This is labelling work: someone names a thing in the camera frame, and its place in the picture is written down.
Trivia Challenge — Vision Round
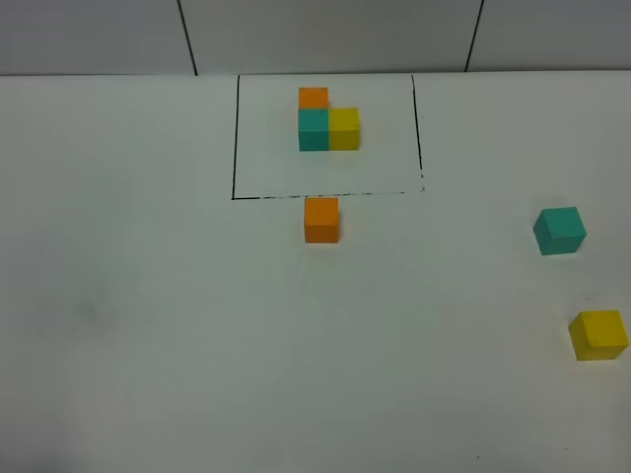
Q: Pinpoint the teal template block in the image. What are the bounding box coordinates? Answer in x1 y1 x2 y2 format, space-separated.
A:
298 108 329 152

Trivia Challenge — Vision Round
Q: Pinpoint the yellow template block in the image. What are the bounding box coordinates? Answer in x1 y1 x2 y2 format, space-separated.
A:
328 108 360 151

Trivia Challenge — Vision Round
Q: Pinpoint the orange template block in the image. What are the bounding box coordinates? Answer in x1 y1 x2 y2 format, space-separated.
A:
299 87 329 109

